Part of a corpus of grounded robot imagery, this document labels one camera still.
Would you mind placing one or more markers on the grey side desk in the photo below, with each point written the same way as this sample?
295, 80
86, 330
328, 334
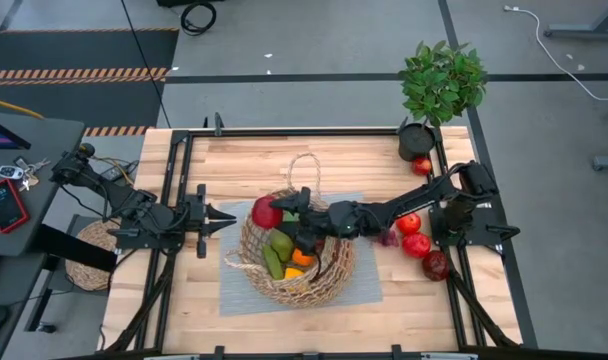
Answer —
49, 150

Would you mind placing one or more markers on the round woven floor mat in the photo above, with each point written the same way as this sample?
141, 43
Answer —
86, 275

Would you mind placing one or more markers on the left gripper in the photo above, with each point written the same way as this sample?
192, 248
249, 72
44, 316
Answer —
194, 215

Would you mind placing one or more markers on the yellow bell pepper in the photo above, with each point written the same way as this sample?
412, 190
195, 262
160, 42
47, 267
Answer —
294, 273

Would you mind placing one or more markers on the grey woven placemat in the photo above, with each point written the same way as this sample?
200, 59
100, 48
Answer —
364, 290

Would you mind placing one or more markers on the purple grape bunch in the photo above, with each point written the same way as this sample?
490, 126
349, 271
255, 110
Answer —
388, 239

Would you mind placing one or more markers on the key bunch with fob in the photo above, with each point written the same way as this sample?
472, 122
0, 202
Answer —
10, 172

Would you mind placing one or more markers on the green apple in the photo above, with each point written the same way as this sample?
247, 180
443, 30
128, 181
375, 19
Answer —
290, 216

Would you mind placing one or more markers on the green cucumber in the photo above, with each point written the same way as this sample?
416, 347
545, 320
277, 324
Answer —
273, 262

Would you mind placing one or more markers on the orange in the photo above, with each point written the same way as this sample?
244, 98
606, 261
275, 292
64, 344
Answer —
302, 258

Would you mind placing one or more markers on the red smartphone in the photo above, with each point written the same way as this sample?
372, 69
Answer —
6, 206

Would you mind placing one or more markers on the black mat with hazard stripes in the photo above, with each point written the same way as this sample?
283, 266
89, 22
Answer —
84, 50

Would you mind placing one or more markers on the large red apple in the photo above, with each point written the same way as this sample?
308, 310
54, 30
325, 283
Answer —
264, 212

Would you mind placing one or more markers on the dark red pomegranate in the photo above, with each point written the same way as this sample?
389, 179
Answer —
436, 265

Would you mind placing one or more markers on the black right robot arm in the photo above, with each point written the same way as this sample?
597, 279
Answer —
419, 195

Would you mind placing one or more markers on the green plant in black pot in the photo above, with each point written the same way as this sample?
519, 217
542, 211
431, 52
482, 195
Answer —
441, 82

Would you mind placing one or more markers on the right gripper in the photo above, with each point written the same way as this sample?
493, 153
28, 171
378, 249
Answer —
334, 220

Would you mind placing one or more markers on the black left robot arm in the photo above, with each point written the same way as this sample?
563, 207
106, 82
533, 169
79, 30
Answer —
129, 205

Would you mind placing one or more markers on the black aluminium table frame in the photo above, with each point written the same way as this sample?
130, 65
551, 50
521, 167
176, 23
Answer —
304, 132

